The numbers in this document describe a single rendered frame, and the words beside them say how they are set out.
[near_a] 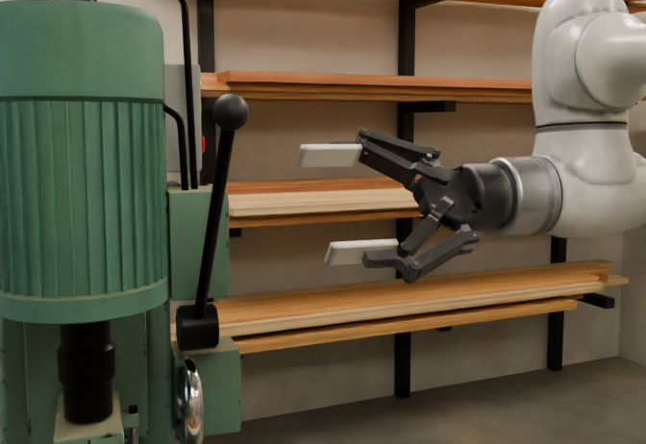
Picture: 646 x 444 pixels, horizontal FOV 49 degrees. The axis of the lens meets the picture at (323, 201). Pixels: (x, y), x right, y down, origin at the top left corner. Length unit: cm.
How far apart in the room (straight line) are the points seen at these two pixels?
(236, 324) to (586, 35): 221
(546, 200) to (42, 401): 63
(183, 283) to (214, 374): 13
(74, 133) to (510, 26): 340
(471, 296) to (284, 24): 151
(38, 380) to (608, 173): 70
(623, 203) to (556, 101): 14
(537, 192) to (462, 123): 296
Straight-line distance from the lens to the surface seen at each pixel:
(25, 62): 72
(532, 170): 81
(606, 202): 84
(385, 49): 353
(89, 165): 71
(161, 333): 101
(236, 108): 67
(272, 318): 290
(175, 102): 107
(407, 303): 315
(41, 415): 94
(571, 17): 85
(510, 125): 394
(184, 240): 98
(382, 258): 69
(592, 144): 84
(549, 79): 84
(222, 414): 103
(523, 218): 80
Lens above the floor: 139
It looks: 6 degrees down
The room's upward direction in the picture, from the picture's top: straight up
